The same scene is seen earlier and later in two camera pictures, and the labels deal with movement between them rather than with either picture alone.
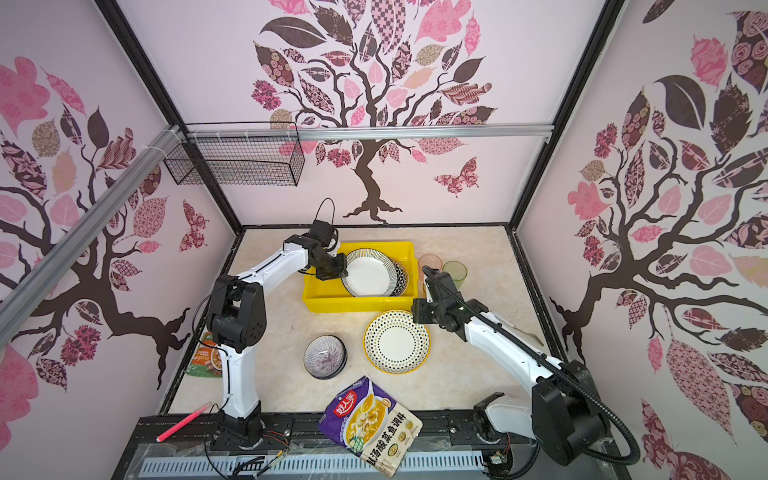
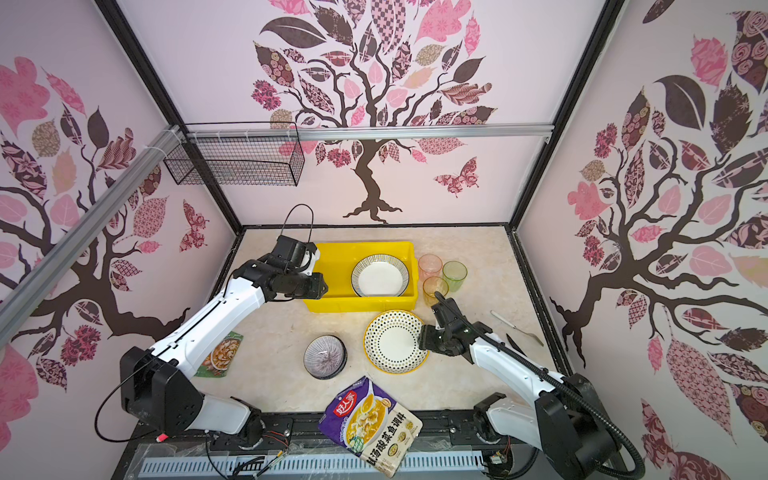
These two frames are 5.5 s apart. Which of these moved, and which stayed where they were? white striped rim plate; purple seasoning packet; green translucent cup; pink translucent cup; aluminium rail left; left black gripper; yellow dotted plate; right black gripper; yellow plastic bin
Moved: left black gripper; white striped rim plate; right black gripper
Stayed: pink translucent cup; yellow dotted plate; aluminium rail left; purple seasoning packet; yellow plastic bin; green translucent cup
